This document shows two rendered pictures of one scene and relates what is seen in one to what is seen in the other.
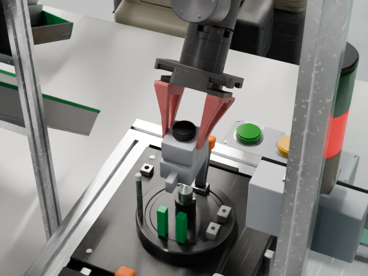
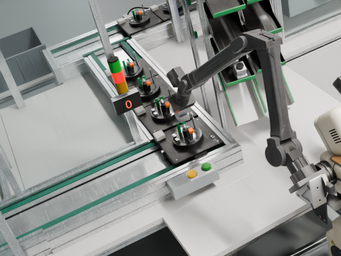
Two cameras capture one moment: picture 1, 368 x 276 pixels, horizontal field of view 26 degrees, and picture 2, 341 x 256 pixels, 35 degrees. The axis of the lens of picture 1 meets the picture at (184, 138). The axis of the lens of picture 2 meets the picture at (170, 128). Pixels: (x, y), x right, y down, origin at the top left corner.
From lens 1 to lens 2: 2.58 m
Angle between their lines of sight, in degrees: 94
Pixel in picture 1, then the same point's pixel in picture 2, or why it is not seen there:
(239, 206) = (181, 151)
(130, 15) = not seen: outside the picture
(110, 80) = not seen: hidden behind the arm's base
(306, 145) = not seen: hidden behind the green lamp
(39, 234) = (234, 133)
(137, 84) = (286, 177)
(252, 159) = (196, 164)
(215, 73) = (174, 98)
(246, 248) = (168, 147)
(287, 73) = (252, 225)
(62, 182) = (250, 143)
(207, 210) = (183, 139)
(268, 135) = (202, 172)
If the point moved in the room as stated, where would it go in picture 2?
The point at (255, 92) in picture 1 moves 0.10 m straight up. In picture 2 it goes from (249, 209) to (246, 191)
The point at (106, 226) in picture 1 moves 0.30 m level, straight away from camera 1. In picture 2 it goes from (202, 124) to (261, 137)
